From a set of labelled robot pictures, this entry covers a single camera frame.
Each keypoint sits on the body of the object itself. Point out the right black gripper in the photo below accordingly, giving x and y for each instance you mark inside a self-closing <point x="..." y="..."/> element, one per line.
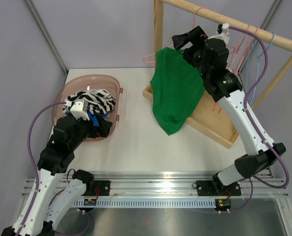
<point x="196" y="37"/>

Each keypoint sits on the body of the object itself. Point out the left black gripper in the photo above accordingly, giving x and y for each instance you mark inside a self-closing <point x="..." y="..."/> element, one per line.
<point x="102" y="130"/>

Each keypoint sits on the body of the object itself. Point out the blue tank top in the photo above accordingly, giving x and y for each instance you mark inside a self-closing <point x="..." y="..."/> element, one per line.
<point x="95" y="119"/>

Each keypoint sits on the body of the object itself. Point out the striped black white tank top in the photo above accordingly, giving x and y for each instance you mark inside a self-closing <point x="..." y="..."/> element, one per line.
<point x="100" y="101"/>

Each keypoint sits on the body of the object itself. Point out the green tank top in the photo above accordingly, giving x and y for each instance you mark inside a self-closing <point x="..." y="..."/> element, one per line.
<point x="177" y="89"/>

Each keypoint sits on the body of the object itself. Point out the blue wire hanger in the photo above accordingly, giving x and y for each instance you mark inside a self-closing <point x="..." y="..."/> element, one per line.
<point x="252" y="49"/>

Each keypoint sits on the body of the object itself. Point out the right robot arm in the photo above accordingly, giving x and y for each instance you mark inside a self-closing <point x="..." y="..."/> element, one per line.
<point x="209" y="56"/>

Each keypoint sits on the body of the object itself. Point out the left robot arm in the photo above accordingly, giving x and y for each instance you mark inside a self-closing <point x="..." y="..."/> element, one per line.
<point x="42" y="213"/>

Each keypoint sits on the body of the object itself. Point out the pink plastic basket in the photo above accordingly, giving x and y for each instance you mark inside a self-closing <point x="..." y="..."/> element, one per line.
<point x="88" y="82"/>

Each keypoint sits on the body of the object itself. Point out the wooden clothes rack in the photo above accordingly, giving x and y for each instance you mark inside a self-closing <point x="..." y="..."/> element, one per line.
<point x="223" y="113"/>

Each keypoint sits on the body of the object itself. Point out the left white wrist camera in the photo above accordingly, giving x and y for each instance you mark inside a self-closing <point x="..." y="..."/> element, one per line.
<point x="77" y="109"/>

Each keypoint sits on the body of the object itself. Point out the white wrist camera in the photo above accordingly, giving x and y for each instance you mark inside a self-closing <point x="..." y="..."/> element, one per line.
<point x="77" y="109"/>
<point x="222" y="33"/>

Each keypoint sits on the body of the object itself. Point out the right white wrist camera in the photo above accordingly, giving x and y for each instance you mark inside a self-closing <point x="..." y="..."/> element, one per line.
<point x="222" y="33"/>

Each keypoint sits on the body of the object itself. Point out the aluminium mounting rail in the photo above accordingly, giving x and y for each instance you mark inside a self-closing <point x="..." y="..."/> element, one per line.
<point x="173" y="184"/>

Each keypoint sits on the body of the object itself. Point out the white slotted cable duct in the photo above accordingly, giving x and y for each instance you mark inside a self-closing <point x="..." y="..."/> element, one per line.
<point x="146" y="203"/>

